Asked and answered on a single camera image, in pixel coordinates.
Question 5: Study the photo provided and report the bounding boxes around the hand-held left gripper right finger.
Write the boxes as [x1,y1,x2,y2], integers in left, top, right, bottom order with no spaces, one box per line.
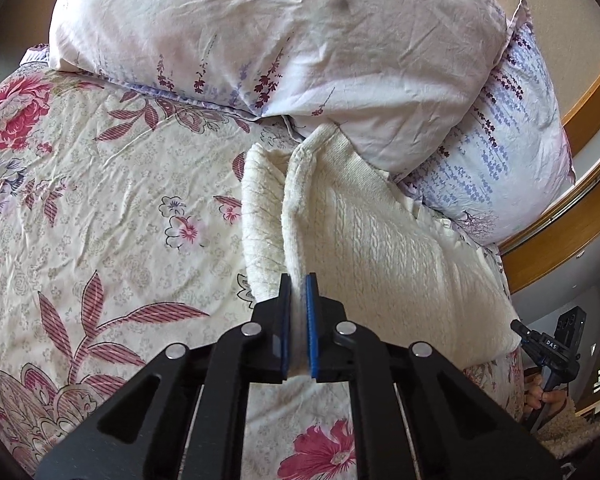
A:
[305,273,563,480]

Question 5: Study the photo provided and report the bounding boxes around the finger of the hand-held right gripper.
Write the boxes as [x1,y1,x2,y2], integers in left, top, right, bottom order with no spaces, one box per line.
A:
[510,320,535,350]

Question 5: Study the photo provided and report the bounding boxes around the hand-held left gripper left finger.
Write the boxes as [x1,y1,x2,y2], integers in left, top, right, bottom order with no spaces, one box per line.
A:
[35,272,293,480]

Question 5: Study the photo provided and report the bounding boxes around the cream cable-knit cardigan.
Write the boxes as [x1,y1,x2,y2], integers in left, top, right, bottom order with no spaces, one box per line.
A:
[240,122,524,380]

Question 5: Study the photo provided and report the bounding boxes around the person's right forearm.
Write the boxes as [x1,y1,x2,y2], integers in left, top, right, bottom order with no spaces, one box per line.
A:
[532,397,600,461]

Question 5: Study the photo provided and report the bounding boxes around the person's right hand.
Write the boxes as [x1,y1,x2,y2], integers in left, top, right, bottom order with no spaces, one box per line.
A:
[524,372,572,413]

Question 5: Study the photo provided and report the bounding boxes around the lavender-print pillow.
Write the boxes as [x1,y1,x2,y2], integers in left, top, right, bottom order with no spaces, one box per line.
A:
[392,0,577,247]

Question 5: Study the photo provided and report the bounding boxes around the floral bed sheet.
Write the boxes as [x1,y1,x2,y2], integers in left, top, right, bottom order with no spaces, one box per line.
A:
[0,42,527,480]

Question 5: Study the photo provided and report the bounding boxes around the pale pink flower-print pillow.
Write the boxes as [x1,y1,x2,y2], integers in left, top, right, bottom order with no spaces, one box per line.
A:
[49,0,512,177]

